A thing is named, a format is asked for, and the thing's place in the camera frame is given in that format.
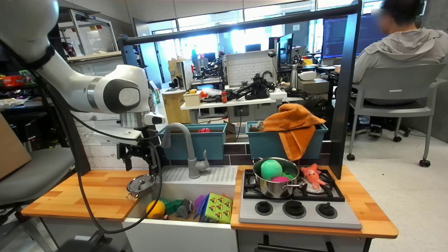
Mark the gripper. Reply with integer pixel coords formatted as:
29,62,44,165
117,125,160,176

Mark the white brick panel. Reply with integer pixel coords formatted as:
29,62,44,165
225,50,276,88

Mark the black stove burner grate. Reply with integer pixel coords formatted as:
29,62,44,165
242,169,346,203

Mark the white table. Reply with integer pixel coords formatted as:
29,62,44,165
180,88,288,124

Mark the dark shelf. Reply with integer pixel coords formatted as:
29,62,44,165
0,69,69,152

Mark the heap of black gear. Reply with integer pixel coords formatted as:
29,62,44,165
230,71,278,101

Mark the small monitor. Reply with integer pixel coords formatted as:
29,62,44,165
278,33,295,68

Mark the steel bottle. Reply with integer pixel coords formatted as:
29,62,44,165
290,63,299,90

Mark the large monitor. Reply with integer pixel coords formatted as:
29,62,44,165
322,13,390,60

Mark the white toy sink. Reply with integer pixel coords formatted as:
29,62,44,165
122,166,239,230

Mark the grey office chair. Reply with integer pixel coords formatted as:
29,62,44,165
346,63,448,168

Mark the green soft cube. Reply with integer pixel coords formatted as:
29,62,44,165
194,192,233,225

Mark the small cardboard box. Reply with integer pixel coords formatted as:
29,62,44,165
225,122,237,142

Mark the purple ball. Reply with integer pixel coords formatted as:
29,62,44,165
194,194,208,211

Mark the orange towel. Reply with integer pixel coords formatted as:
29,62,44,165
261,103,326,162

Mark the grey plush toy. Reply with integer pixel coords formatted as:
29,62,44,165
175,199,195,219

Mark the steel pot lid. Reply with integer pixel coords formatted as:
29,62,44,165
126,174,156,200

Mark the green ball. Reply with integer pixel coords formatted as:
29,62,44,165
260,159,283,181

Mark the teal bin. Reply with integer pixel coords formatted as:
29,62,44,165
159,123,228,161
245,121,329,161

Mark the round wooden bin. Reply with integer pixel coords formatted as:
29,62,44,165
161,89,191,124

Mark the aluminium frame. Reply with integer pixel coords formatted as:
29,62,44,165
57,8,120,57

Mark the toy kitchen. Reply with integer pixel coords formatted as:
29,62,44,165
21,0,399,252

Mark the black stove knob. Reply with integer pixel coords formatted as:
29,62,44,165
282,199,307,219
254,201,274,216
315,202,339,219

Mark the yellow ball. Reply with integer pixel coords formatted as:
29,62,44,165
146,199,166,220

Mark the steel pot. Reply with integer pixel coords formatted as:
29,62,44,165
252,157,306,200

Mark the grey tap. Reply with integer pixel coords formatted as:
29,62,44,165
161,122,210,180

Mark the green plush toy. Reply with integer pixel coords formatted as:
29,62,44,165
161,198,184,215

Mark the cardboard sheet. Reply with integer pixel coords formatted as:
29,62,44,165
0,113,32,180

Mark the small wooden box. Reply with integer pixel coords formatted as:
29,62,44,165
183,90,203,107

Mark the orange plush toy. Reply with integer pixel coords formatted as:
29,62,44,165
300,163,327,191

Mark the person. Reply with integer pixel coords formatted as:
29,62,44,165
334,0,448,85

